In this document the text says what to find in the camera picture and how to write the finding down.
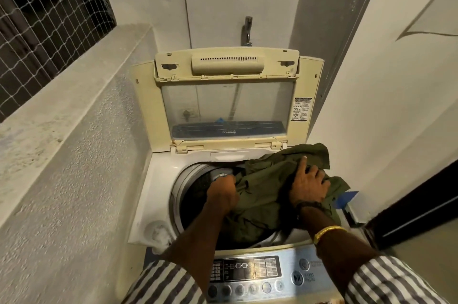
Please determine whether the glass-windowed washing machine lid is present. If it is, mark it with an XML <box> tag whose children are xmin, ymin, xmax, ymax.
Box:
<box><xmin>130</xmin><ymin>46</ymin><xmax>325</xmax><ymax>155</ymax></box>

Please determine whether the olive green garment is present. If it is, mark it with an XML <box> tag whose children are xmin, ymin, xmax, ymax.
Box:
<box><xmin>223</xmin><ymin>142</ymin><xmax>351</xmax><ymax>243</ymax></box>

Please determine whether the black thread wristband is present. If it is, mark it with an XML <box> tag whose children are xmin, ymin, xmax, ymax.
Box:
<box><xmin>295</xmin><ymin>200</ymin><xmax>328</xmax><ymax>215</ymax></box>

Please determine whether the white wall socket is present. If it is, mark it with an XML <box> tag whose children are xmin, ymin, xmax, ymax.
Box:
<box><xmin>178</xmin><ymin>108</ymin><xmax>198</xmax><ymax>122</ymax></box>

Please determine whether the cream blue washing machine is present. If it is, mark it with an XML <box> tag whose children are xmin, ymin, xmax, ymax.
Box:
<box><xmin>116</xmin><ymin>46</ymin><xmax>362</xmax><ymax>304</ymax></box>

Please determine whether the metal wall tap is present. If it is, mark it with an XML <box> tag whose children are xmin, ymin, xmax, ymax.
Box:
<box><xmin>241</xmin><ymin>16</ymin><xmax>254</xmax><ymax>47</ymax></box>

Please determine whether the gold bangle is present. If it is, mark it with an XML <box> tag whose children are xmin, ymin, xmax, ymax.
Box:
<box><xmin>313</xmin><ymin>225</ymin><xmax>348</xmax><ymax>246</ymax></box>

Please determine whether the person's right forearm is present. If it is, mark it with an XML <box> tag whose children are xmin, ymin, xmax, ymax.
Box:
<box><xmin>299</xmin><ymin>205</ymin><xmax>380</xmax><ymax>279</ymax></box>

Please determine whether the person's left hand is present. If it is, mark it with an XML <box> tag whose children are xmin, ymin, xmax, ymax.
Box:
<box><xmin>207</xmin><ymin>175</ymin><xmax>239</xmax><ymax>215</ymax></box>

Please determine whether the white window safety net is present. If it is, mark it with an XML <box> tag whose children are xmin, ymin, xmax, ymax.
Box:
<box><xmin>0</xmin><ymin>0</ymin><xmax>118</xmax><ymax>124</ymax></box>

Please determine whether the black framed glass door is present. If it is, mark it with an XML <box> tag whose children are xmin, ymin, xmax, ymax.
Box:
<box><xmin>361</xmin><ymin>158</ymin><xmax>458</xmax><ymax>304</ymax></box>

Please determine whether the printed paper notice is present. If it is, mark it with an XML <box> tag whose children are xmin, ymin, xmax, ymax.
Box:
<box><xmin>396</xmin><ymin>0</ymin><xmax>458</xmax><ymax>42</ymax></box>

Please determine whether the person's left forearm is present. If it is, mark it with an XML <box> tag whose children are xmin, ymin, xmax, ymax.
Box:
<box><xmin>163</xmin><ymin>203</ymin><xmax>233</xmax><ymax>292</ymax></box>

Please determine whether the person's right hand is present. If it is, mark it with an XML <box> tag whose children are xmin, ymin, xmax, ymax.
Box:
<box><xmin>288</xmin><ymin>156</ymin><xmax>332</xmax><ymax>210</ymax></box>

